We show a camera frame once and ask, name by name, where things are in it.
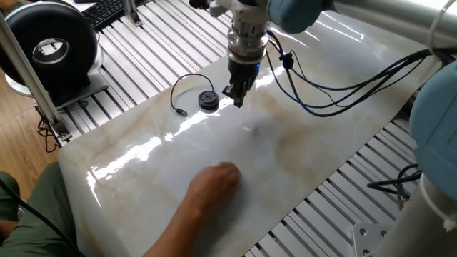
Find aluminium frame post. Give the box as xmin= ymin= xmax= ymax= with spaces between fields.
xmin=0 ymin=13 xmax=73 ymax=143

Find black ring-shaped device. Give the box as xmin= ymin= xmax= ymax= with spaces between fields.
xmin=0 ymin=1 xmax=100 ymax=98

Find person's bare hand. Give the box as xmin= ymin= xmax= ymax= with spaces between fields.
xmin=184 ymin=161 xmax=242 ymax=216

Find dark base connector cables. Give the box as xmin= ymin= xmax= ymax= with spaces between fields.
xmin=366 ymin=163 xmax=424 ymax=212

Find thin black cable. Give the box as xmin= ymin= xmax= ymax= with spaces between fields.
xmin=0 ymin=177 xmax=86 ymax=257

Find black computer keyboard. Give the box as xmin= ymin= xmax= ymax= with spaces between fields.
xmin=73 ymin=0 xmax=126 ymax=30

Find grey device base plate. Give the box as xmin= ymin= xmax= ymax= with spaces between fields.
xmin=4 ymin=42 xmax=110 ymax=109

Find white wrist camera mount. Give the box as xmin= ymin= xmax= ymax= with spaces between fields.
xmin=209 ymin=0 xmax=272 ymax=29

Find green trousers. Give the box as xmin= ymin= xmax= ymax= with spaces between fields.
xmin=0 ymin=161 xmax=84 ymax=257

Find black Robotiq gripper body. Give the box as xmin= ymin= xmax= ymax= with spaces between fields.
xmin=226 ymin=56 xmax=261 ymax=90

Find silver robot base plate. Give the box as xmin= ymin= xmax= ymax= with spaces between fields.
xmin=351 ymin=222 xmax=394 ymax=257

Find short aluminium post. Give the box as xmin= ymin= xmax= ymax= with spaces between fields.
xmin=122 ymin=0 xmax=144 ymax=28

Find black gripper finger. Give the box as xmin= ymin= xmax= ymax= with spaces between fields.
xmin=221 ymin=83 xmax=243 ymax=109
xmin=239 ymin=76 xmax=257 ymax=109

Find black gripper cable bundle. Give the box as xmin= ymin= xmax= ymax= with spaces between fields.
xmin=265 ymin=29 xmax=457 ymax=119

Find black round USB hub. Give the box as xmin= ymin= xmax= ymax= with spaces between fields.
xmin=169 ymin=73 xmax=221 ymax=117

